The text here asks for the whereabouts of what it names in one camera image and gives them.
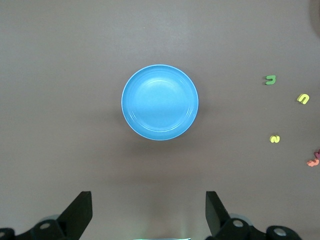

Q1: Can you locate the blue plate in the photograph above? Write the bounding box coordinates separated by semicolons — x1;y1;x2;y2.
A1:
121;64;200;142

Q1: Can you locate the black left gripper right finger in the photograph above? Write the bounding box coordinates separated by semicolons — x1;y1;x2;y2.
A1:
205;191;266;240

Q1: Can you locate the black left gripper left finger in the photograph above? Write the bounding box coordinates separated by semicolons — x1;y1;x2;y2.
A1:
24;191;93;240

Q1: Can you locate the yellow foam letter u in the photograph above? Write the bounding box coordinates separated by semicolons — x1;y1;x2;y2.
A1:
296;93;311;105

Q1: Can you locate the green foam letter u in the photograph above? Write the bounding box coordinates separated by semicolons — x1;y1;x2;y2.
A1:
264;74;277;86

